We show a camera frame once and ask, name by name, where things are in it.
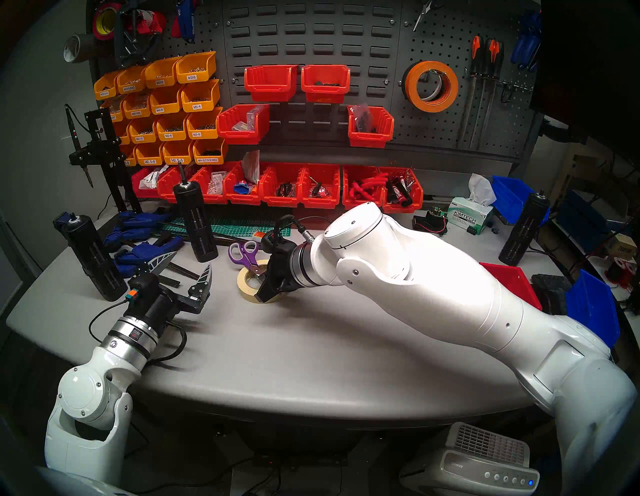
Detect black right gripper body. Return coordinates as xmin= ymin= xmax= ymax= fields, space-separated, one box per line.
xmin=265 ymin=240 xmax=303 ymax=293

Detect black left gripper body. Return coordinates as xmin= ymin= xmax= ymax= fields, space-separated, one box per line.
xmin=127 ymin=292 xmax=211 ymax=331

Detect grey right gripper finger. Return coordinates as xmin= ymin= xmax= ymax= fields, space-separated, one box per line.
xmin=255 ymin=277 xmax=282 ymax=305

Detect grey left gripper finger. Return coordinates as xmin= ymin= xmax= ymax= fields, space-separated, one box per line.
xmin=189 ymin=264 xmax=213 ymax=303
xmin=147 ymin=251 xmax=177 ymax=275

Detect purple handled scissors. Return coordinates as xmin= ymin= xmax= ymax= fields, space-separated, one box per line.
xmin=228 ymin=240 xmax=271 ymax=277

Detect orange tape roll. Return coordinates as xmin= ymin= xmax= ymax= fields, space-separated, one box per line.
xmin=404 ymin=60 xmax=460 ymax=114

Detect black tape roll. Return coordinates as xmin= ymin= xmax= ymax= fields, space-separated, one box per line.
xmin=401 ymin=64 xmax=447 ymax=103

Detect beige masking tape roll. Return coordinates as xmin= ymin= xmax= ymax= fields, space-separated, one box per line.
xmin=236 ymin=259 xmax=290 ymax=304

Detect dark perforated pegboard panel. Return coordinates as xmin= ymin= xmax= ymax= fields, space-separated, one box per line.
xmin=390 ymin=0 xmax=543 ymax=161
xmin=87 ymin=0 xmax=228 ymax=166

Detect red yellow tape roll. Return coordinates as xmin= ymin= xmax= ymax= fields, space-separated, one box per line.
xmin=91 ymin=2 xmax=123 ymax=41

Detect blue bar clamp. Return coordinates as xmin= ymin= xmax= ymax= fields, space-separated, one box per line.
xmin=114 ymin=235 xmax=186 ymax=278
xmin=102 ymin=210 xmax=173 ymax=243

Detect black metal bar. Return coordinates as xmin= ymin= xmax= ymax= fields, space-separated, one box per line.
xmin=165 ymin=262 xmax=201 ymax=282

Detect thin black flat bar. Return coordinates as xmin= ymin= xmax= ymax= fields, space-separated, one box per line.
xmin=172 ymin=231 xmax=251 ymax=249

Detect black screwdriver bit holder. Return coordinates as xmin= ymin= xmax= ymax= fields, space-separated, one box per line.
xmin=53 ymin=212 xmax=128 ymax=302
xmin=172 ymin=161 xmax=219 ymax=263
xmin=498 ymin=190 xmax=551 ymax=267

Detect green cutting mat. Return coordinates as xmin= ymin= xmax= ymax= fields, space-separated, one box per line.
xmin=162 ymin=206 xmax=293 ymax=238

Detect red bin with small tools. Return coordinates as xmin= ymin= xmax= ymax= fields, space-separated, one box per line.
xmin=300 ymin=164 xmax=343 ymax=210
xmin=260 ymin=162 xmax=307 ymax=208

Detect red bin with crumpled paper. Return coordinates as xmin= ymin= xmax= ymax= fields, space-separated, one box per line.
xmin=131 ymin=167 xmax=163 ymax=200

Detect red bin with paper manual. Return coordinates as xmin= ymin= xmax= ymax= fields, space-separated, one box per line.
xmin=222 ymin=161 xmax=266 ymax=206

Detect red bin with red pliers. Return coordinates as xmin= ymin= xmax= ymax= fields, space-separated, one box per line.
xmin=341 ymin=165 xmax=388 ymax=212

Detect folded paper manual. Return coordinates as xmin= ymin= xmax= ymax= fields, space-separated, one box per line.
xmin=241 ymin=150 xmax=262 ymax=185

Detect yellow bin M2.5-6 label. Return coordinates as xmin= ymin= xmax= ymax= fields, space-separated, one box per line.
xmin=134 ymin=142 xmax=165 ymax=167

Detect yellow bin M2.5-5 label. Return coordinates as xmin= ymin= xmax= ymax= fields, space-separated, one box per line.
xmin=161 ymin=140 xmax=196 ymax=166

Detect yellow bin M4-0.7X6 HEX label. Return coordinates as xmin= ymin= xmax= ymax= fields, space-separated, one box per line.
xmin=192 ymin=137 xmax=228 ymax=166

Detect black soldering stand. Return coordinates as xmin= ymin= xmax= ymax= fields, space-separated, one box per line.
xmin=67 ymin=107 xmax=143 ymax=213

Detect yellow bin M3-12 label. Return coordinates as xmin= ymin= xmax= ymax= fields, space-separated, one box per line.
xmin=127 ymin=117 xmax=160 ymax=145

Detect yellow bin M3-8 label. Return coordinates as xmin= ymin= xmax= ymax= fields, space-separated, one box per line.
xmin=155 ymin=112 xmax=190 ymax=142

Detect red bin with markers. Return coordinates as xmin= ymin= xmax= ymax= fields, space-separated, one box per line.
xmin=380 ymin=167 xmax=425 ymax=214

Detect red bin with clear box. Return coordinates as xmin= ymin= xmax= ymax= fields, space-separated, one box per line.
xmin=216 ymin=103 xmax=271 ymax=146

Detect yellow bin M3-6 label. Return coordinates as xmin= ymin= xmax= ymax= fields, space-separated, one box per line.
xmin=185 ymin=107 xmax=223 ymax=141

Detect red black marker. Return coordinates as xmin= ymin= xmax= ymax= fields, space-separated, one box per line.
xmin=387 ymin=172 xmax=415 ymax=207

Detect clear plastic box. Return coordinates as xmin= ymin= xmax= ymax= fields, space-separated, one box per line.
xmin=232 ymin=106 xmax=266 ymax=132

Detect black soldering iron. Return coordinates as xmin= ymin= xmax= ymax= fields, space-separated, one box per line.
xmin=64 ymin=103 xmax=96 ymax=189

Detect red bin with parts bag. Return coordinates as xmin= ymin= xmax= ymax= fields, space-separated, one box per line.
xmin=347 ymin=105 xmax=396 ymax=149

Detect yellow bin M4X4X6 label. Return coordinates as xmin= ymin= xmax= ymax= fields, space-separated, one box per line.
xmin=121 ymin=91 xmax=153 ymax=120

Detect yellow bin M4-6 label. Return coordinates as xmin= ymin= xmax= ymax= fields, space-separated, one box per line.
xmin=148 ymin=85 xmax=185 ymax=116

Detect yellow bin M3-4 label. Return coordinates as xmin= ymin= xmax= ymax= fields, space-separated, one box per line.
xmin=180 ymin=79 xmax=221 ymax=113

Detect clear bag of black parts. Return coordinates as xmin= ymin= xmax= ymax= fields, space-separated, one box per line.
xmin=352 ymin=104 xmax=376 ymax=133

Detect empty red hanging bin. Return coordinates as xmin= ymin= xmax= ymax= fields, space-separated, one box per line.
xmin=244 ymin=65 xmax=298 ymax=103

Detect black power strip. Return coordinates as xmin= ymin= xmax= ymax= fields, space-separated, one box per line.
xmin=240 ymin=450 xmax=351 ymax=473

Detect red bin with black parts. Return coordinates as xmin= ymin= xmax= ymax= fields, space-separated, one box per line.
xmin=301 ymin=65 xmax=352 ymax=104

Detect yellow bin M3X8 BAD label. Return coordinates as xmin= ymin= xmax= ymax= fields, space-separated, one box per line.
xmin=116 ymin=65 xmax=149 ymax=95

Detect yellow bin M3X6X4 label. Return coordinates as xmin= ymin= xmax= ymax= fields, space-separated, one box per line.
xmin=93 ymin=71 xmax=122 ymax=101

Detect yellow bin M3X6 label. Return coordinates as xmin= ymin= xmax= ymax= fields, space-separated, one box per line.
xmin=175 ymin=51 xmax=217 ymax=84

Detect Kimtech tissue box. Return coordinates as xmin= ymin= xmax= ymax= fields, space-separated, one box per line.
xmin=447 ymin=196 xmax=495 ymax=236

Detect white tissue sheet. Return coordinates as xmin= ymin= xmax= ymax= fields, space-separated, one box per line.
xmin=467 ymin=172 xmax=497 ymax=206

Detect black spring clamp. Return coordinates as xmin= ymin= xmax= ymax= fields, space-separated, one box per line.
xmin=112 ymin=0 xmax=166 ymax=66

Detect dark louvered panel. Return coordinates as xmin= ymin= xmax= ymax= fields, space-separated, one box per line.
xmin=222 ymin=0 xmax=403 ymax=148

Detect red bin with black bolt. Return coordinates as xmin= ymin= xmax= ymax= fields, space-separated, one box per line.
xmin=480 ymin=262 xmax=543 ymax=312

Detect blue plastic bin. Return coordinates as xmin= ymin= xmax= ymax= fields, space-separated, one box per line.
xmin=565 ymin=270 xmax=621 ymax=349
xmin=490 ymin=175 xmax=551 ymax=226

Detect blue utility knife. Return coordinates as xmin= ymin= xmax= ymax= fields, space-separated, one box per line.
xmin=180 ymin=0 xmax=198 ymax=43

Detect white air purifier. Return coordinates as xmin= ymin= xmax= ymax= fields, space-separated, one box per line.
xmin=400 ymin=421 xmax=542 ymax=496

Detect black bin stand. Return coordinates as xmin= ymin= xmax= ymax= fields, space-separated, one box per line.
xmin=531 ymin=273 xmax=573 ymax=317

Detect small cardboard box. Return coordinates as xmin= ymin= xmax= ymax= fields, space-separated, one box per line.
xmin=607 ymin=234 xmax=638 ymax=258

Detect dark monitor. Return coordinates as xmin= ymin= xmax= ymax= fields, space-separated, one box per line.
xmin=532 ymin=0 xmax=640 ymax=161

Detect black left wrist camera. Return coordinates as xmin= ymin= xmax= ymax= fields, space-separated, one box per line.
xmin=125 ymin=274 xmax=173 ymax=303

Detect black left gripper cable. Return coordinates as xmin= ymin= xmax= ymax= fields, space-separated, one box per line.
xmin=88 ymin=300 xmax=188 ymax=366

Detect braided right gripper cable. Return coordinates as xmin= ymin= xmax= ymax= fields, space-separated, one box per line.
xmin=274 ymin=213 xmax=314 ymax=246

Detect red handled pliers bundle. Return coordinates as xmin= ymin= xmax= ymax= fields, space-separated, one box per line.
xmin=350 ymin=172 xmax=390 ymax=201

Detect black battery holder with wires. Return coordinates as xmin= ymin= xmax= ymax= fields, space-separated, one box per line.
xmin=412 ymin=207 xmax=449 ymax=236

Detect grey duct tape roll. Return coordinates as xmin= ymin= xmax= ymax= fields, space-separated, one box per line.
xmin=62 ymin=32 xmax=98 ymax=65

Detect black handled hanging scissors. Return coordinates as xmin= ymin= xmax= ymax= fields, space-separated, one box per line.
xmin=412 ymin=0 xmax=441 ymax=33

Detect orange black handled file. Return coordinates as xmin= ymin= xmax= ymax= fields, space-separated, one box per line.
xmin=457 ymin=35 xmax=483 ymax=151
xmin=475 ymin=39 xmax=502 ymax=151

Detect blue handled pliers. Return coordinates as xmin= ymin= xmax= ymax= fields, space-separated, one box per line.
xmin=510 ymin=12 xmax=543 ymax=71

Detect red wire spool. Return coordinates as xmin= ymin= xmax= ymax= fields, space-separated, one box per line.
xmin=605 ymin=257 xmax=636 ymax=290

